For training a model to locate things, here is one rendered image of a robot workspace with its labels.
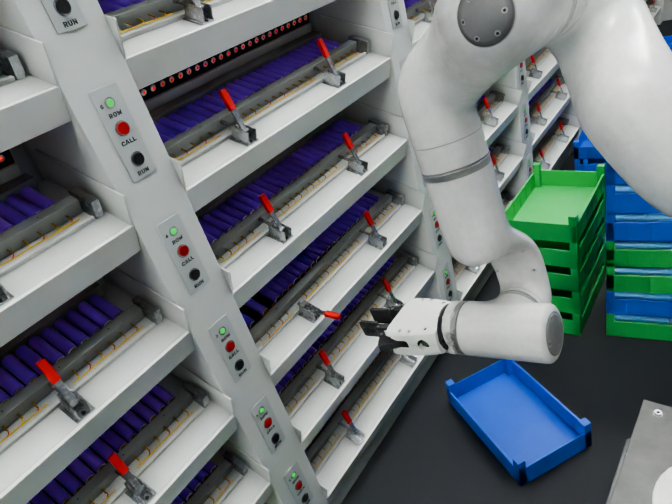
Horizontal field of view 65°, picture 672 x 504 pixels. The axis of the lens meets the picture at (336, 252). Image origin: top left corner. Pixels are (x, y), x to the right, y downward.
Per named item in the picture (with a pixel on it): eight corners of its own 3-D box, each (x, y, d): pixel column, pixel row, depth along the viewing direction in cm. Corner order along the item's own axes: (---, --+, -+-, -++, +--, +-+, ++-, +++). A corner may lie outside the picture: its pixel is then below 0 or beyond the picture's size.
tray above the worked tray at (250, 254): (406, 155, 126) (413, 102, 117) (235, 312, 89) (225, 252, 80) (336, 130, 135) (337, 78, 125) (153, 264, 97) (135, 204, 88)
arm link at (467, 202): (461, 139, 79) (512, 308, 89) (409, 180, 69) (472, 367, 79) (519, 126, 73) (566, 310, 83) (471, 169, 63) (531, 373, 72)
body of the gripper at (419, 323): (451, 367, 81) (393, 360, 89) (477, 325, 87) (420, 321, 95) (435, 329, 78) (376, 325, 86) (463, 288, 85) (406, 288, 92)
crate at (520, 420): (592, 445, 122) (591, 422, 118) (520, 487, 118) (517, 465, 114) (510, 369, 147) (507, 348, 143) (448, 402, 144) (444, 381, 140)
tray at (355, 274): (420, 223, 136) (425, 193, 130) (271, 390, 99) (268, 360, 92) (355, 196, 144) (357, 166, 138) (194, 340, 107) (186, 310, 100)
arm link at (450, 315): (465, 368, 80) (448, 366, 82) (487, 331, 86) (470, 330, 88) (448, 326, 77) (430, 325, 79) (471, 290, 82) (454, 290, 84)
